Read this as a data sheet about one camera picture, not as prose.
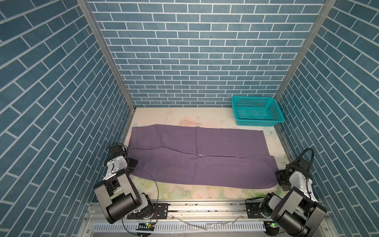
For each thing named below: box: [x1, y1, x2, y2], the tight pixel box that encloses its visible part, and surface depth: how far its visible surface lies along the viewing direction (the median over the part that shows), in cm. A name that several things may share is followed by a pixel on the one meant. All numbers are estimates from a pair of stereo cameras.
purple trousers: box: [127, 124, 280, 190], surface depth 94 cm
